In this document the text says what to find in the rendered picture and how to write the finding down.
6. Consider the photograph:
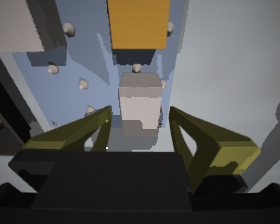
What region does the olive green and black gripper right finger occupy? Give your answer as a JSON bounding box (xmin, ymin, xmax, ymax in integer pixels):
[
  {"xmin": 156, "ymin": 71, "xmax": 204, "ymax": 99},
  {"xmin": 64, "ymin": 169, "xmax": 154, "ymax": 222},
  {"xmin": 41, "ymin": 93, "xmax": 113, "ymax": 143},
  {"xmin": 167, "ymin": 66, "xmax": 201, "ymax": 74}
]
[{"xmin": 169, "ymin": 106, "xmax": 261, "ymax": 195}]

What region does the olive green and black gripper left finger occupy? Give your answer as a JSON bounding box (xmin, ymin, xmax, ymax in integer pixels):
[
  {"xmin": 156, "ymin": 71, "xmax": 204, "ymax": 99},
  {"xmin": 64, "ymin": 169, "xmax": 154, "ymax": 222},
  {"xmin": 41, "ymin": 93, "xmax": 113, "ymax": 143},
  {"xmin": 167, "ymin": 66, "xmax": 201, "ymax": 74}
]
[{"xmin": 20, "ymin": 106, "xmax": 112, "ymax": 151}]

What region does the yellow brass block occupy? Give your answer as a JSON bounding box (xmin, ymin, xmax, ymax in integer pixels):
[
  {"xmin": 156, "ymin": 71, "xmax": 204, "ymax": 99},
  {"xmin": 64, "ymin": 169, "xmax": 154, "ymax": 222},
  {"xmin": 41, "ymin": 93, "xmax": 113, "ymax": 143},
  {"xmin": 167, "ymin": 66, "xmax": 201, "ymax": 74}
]
[{"xmin": 107, "ymin": 0, "xmax": 170, "ymax": 49}]

